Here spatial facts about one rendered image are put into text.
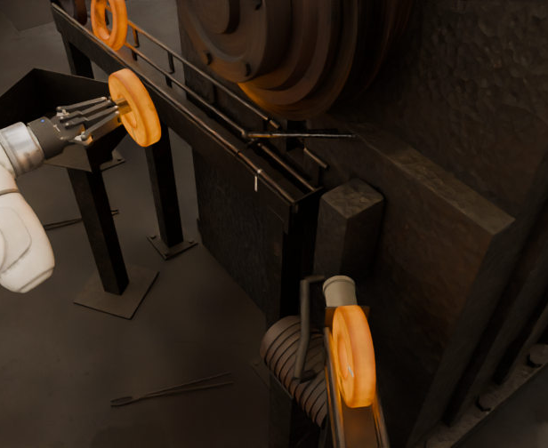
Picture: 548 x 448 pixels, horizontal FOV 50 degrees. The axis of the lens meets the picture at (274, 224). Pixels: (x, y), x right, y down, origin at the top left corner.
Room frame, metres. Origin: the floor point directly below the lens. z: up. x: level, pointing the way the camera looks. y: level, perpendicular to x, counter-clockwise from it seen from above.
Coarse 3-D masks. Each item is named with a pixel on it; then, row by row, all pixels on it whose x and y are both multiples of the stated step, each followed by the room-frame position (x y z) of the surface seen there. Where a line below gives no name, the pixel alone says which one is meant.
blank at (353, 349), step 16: (336, 320) 0.56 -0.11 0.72; (352, 320) 0.52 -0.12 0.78; (336, 336) 0.54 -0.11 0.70; (352, 336) 0.49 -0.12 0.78; (368, 336) 0.49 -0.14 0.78; (336, 352) 0.53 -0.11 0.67; (352, 352) 0.47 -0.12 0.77; (368, 352) 0.47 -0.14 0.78; (336, 368) 0.51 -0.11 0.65; (352, 368) 0.45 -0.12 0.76; (368, 368) 0.45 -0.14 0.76; (352, 384) 0.44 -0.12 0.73; (368, 384) 0.43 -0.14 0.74; (352, 400) 0.43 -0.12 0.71; (368, 400) 0.43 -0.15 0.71
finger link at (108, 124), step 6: (114, 114) 0.94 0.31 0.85; (120, 114) 0.94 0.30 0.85; (102, 120) 0.92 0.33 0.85; (108, 120) 0.92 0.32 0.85; (114, 120) 0.93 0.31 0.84; (96, 126) 0.90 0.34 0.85; (102, 126) 0.90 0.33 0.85; (108, 126) 0.91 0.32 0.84; (114, 126) 0.92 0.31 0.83; (84, 132) 0.88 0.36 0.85; (90, 132) 0.88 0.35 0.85; (96, 132) 0.89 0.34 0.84; (102, 132) 0.90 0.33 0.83; (108, 132) 0.91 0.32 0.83; (84, 138) 0.86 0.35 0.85; (96, 138) 0.89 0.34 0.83; (90, 144) 0.87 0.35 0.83
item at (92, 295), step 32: (0, 96) 1.18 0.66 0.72; (32, 96) 1.28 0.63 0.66; (64, 96) 1.29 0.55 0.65; (96, 96) 1.26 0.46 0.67; (0, 128) 1.15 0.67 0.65; (64, 160) 1.09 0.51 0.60; (96, 160) 1.07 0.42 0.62; (96, 192) 1.15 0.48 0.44; (96, 224) 1.14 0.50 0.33; (96, 256) 1.15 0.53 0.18; (96, 288) 1.16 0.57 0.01; (128, 288) 1.17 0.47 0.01
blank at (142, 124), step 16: (112, 80) 1.01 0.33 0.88; (128, 80) 0.98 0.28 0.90; (112, 96) 1.04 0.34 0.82; (128, 96) 0.96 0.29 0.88; (144, 96) 0.95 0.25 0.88; (144, 112) 0.93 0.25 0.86; (128, 128) 1.00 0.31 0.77; (144, 128) 0.93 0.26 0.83; (160, 128) 0.94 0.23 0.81; (144, 144) 0.94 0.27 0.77
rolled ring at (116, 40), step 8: (96, 0) 1.68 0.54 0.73; (104, 0) 1.69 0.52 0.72; (112, 0) 1.61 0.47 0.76; (120, 0) 1.61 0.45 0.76; (96, 8) 1.68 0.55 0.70; (104, 8) 1.70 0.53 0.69; (112, 8) 1.60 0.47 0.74; (120, 8) 1.59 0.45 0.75; (96, 16) 1.68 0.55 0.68; (104, 16) 1.69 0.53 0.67; (120, 16) 1.58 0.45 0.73; (96, 24) 1.66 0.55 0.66; (104, 24) 1.68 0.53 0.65; (120, 24) 1.57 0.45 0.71; (96, 32) 1.65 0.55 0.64; (104, 32) 1.65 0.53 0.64; (112, 32) 1.58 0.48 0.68; (120, 32) 1.56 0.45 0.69; (104, 40) 1.61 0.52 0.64; (112, 40) 1.57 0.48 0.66; (120, 40) 1.57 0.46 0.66; (112, 48) 1.57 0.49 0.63
